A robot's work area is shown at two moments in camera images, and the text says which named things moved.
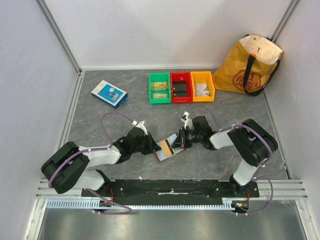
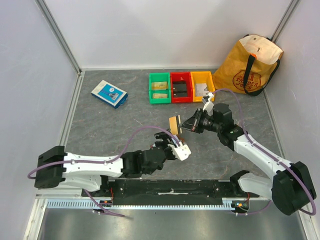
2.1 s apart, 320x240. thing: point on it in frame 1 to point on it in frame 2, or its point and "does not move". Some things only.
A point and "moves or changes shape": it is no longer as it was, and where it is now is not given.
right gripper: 181,138 to 196,123
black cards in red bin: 179,89 does not move
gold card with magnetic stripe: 166,148 moves or changes shape
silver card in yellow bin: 201,89 does not move
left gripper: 152,146 to 167,138
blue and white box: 110,94 does not move
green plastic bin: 159,77 does not move
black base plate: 170,192 does not move
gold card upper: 159,85 does not move
